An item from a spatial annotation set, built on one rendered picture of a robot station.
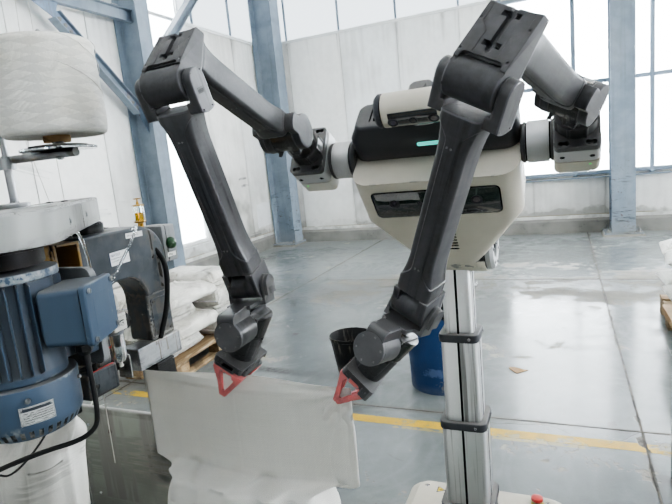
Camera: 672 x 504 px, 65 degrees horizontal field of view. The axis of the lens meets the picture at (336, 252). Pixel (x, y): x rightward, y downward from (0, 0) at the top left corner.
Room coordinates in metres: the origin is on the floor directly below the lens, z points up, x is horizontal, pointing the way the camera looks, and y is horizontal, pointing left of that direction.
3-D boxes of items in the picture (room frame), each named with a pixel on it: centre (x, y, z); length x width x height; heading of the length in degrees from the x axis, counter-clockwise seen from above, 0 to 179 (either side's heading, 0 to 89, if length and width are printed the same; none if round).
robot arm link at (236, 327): (0.96, 0.18, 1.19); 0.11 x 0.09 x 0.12; 157
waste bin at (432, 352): (3.17, -0.60, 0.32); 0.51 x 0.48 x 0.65; 156
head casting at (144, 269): (1.23, 0.60, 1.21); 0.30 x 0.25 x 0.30; 66
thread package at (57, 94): (0.92, 0.45, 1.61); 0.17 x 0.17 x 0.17
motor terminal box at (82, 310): (0.79, 0.40, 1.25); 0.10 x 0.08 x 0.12; 1
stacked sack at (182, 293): (3.95, 1.27, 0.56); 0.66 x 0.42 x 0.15; 156
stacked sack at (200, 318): (3.94, 1.28, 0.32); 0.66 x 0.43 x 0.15; 158
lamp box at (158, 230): (1.32, 0.44, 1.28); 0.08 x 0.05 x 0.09; 66
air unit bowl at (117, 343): (1.06, 0.47, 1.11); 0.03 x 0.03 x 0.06
